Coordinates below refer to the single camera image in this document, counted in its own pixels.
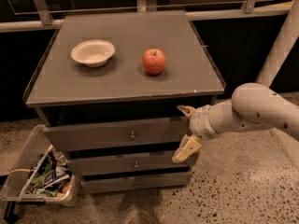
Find black object beside bin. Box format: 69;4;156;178
4;202;19;224

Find metal railing with glass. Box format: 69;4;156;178
0;0;299;34

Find grey bottom drawer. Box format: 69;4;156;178
81;172;192;194

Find red apple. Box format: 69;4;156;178
142;49;166;76

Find white paper bowl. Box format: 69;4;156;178
71;40;115;68

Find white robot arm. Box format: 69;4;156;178
172;0;299;163

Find clear plastic bin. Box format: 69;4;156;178
0;125;78;206

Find snack packages in bin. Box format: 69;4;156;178
20;145;73;198

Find grey wooden drawer cabinet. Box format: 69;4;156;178
24;11;225;183

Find grey middle drawer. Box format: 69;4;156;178
67;150;199;176

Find grey top drawer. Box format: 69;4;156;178
44;117;190;151

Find grey drawer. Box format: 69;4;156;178
81;172;192;194
44;117;190;151
67;150;199;176

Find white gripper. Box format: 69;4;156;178
172;105;219;163

